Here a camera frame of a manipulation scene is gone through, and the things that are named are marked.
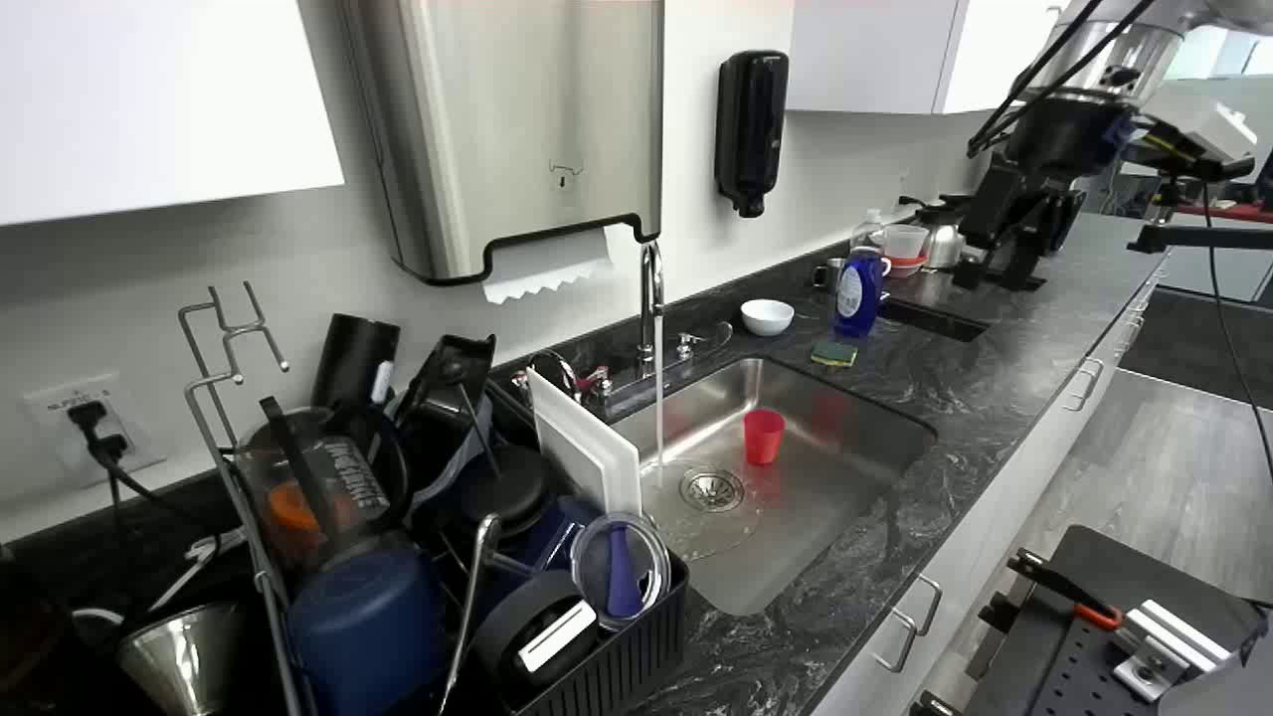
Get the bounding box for white wall outlet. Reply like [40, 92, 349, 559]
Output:
[18, 368, 134, 489]

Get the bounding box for orange handled clamp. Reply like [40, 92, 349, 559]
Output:
[1006, 543, 1132, 635]

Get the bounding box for metal ladle handle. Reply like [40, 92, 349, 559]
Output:
[435, 511, 507, 716]

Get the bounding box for red plastic cup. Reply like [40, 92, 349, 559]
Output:
[739, 404, 789, 469]

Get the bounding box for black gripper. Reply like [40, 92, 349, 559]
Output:
[954, 87, 1139, 291]

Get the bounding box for white plastic tray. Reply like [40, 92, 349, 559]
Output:
[518, 367, 644, 521]

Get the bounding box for black plug with cable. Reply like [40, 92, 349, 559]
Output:
[63, 392, 177, 511]

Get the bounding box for steel paper towel dispenser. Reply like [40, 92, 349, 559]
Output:
[345, 0, 670, 286]

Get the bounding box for black rectangular lid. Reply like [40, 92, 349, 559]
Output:
[393, 331, 500, 429]
[311, 311, 401, 415]

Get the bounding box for green sponge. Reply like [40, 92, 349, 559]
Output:
[808, 338, 866, 374]

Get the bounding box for black robot cart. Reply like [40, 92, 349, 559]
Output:
[911, 521, 1273, 716]

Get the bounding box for chrome faucet spout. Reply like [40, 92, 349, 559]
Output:
[636, 238, 670, 374]

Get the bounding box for round metal sink drain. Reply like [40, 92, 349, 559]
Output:
[678, 465, 748, 511]

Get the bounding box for black dish rack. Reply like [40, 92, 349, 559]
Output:
[210, 392, 691, 716]

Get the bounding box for blender jar orange base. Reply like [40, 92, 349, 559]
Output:
[235, 408, 401, 570]

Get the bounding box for small white bowl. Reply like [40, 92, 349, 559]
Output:
[736, 293, 801, 338]

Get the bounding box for stainless steel sink basin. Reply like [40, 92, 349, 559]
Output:
[608, 355, 943, 620]

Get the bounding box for clear round lid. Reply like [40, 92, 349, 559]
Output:
[569, 511, 670, 632]

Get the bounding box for black wall soap dispenser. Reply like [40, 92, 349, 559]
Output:
[714, 47, 793, 218]

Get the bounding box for metal wire holder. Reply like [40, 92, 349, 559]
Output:
[177, 278, 293, 454]

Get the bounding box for metal drawer handle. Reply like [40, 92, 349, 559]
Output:
[873, 571, 949, 675]
[1069, 359, 1109, 415]

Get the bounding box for silver metal brackets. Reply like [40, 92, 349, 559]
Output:
[1109, 595, 1238, 708]

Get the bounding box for white red container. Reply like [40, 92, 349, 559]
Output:
[873, 218, 933, 281]

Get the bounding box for black round pot lid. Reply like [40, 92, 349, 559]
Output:
[449, 441, 551, 534]

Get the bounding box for blue plastic pitcher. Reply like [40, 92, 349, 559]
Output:
[284, 534, 454, 716]

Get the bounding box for black container white label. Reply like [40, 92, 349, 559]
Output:
[469, 570, 608, 708]

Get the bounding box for dark floor mat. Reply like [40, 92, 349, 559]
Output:
[1118, 281, 1273, 415]

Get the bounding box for chrome faucet handle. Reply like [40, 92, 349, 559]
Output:
[671, 318, 736, 367]
[530, 350, 616, 408]

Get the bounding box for metal funnel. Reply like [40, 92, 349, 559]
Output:
[114, 600, 246, 716]

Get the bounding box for small silver kettle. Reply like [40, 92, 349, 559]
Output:
[919, 218, 970, 275]

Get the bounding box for black counter mat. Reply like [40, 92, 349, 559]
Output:
[878, 293, 991, 344]

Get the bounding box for white paper towel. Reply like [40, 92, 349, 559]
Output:
[478, 221, 636, 311]

